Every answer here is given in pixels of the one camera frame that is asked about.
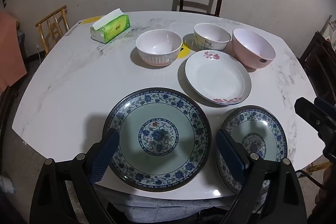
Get white crumpled bag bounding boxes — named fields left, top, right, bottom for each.
left=0, top=176, right=14, bottom=193

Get green tissue pack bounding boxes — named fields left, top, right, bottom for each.
left=90, top=8, right=131, bottom=44

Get bamboo chair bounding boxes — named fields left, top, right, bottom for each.
left=35, top=5, right=70, bottom=58

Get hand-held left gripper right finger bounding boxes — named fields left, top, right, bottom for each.
left=215, top=128, right=308, bottom=224

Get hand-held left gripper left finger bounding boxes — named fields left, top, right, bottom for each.
left=29, top=128, right=120, bottom=224

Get small blue floral plate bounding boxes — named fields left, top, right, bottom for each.
left=216, top=105, right=288, bottom=195

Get white ribbed bowl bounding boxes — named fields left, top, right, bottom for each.
left=136, top=29, right=183, bottom=67

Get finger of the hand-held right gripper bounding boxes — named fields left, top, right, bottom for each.
left=294, top=97, right=326, bottom=135
left=314, top=97, right=336, bottom=125

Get bamboo stool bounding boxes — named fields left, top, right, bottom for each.
left=308, top=162, right=331, bottom=172

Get black cable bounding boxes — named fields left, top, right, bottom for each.
left=297, top=170, right=324, bottom=191

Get white printed bowl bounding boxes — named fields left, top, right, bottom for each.
left=193, top=22, right=231, bottom=52

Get person's grey trousers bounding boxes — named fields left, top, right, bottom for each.
left=94, top=183, right=264, bottom=224

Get yellow round warning sticker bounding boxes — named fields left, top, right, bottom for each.
left=178, top=42, right=193, bottom=60

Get orange cloth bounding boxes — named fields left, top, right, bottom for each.
left=0, top=11, right=28, bottom=93

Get white plate with pink flowers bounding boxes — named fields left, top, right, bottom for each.
left=184, top=50, right=252, bottom=106

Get large blue floral plate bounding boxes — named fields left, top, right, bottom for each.
left=102, top=88, right=213, bottom=191

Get pink bowl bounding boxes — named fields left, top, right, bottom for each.
left=231, top=28, right=276, bottom=69

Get pile of plastic bags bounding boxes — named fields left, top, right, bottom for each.
left=322, top=15, right=336, bottom=51

